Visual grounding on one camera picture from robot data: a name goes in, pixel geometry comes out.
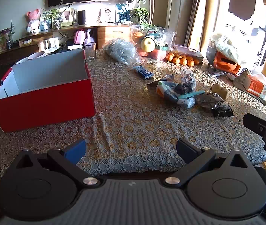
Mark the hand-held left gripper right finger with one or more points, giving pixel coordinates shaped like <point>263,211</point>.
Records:
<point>186,150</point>

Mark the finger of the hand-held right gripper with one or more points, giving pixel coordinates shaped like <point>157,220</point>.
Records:
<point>254,123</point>

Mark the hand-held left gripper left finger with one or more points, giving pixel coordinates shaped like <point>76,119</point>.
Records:
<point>75,151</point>

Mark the black snack packet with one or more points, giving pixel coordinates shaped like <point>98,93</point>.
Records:
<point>222,111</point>

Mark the foil wrapper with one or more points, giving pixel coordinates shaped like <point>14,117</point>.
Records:
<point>209,99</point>

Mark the red cardboard box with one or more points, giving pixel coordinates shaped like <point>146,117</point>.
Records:
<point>48,103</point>

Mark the white orange sausage packet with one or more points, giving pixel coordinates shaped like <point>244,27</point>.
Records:
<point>168,91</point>

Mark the dark plastic bag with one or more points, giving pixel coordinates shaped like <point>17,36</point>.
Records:
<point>184,85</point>

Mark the orange white carton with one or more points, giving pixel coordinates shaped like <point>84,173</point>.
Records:
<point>254,85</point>

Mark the beige wooden figure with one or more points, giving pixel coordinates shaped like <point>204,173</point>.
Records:
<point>220,91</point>

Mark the blue striped packet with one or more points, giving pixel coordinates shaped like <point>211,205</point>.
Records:
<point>143,72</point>

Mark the pile of tangerines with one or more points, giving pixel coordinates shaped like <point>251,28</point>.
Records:
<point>182,60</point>

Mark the clear plastic tray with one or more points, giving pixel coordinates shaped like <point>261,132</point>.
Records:
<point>186,50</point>

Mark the clear drinking glass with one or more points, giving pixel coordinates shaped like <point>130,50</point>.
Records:
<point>90,51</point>

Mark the pink mug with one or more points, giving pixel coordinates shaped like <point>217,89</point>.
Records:
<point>37,55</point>

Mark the red dotted white bowl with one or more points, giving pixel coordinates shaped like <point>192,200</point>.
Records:
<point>23,61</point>

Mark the white router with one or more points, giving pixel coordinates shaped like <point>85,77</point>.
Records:
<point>49,44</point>

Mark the grey filled plastic bag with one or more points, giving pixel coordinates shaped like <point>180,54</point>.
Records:
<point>121,50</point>

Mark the purple vase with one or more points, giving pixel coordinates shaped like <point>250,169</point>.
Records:
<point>89,38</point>

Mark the pink bag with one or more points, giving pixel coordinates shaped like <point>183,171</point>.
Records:
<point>79,37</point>

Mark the clear plastic fruit bowl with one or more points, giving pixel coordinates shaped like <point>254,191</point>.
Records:
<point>161,36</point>

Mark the cardboard box on cabinet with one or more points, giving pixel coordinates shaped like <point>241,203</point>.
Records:
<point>25,42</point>

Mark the orange fruit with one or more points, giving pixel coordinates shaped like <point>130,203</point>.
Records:
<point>137,37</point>

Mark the wooden television cabinet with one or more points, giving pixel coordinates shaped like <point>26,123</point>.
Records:
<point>114,34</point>

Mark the beige curtain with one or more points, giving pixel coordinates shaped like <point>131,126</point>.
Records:
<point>201,11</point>

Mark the small dark vase with twigs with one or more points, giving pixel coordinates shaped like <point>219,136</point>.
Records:
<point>8,39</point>

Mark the black speaker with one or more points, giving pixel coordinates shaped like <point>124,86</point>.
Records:
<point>81,17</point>

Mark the white standing air conditioner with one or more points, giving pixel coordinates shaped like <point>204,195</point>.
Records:
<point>178,11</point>

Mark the potted green houseplant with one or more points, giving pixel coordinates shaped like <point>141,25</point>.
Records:
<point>57,15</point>

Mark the pink plush bear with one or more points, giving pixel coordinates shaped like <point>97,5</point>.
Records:
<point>32,20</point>

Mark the blue floral picture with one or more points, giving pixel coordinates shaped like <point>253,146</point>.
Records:
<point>123,13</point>

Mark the blue photo frame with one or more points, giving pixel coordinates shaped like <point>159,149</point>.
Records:
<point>44,21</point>

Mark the green photo frame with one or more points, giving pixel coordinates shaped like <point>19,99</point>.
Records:
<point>67,16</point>

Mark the portrait photo frame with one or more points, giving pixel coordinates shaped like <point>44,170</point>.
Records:
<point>108,15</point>

